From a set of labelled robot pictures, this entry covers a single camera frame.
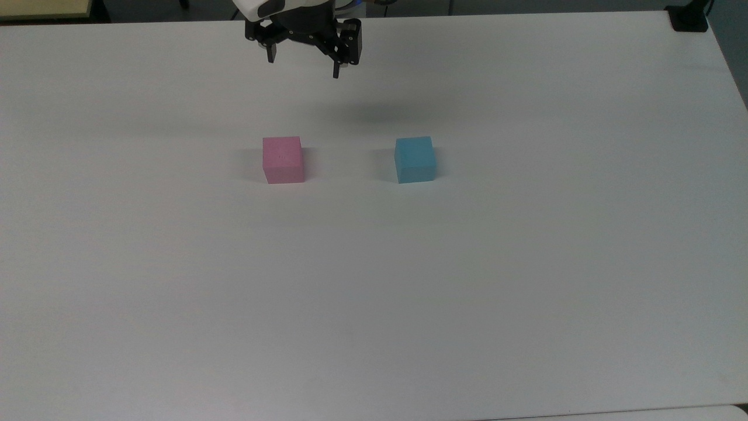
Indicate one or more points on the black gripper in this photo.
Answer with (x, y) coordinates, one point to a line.
(304, 24)

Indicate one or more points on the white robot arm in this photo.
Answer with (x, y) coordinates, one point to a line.
(255, 7)

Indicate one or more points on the pink cube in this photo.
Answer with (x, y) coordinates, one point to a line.
(283, 159)

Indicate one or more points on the blue cube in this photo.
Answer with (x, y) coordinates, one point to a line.
(414, 158)

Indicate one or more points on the yellow wooden table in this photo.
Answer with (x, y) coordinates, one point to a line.
(44, 8)

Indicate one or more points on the black table clamp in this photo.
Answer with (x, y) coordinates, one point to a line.
(690, 15)

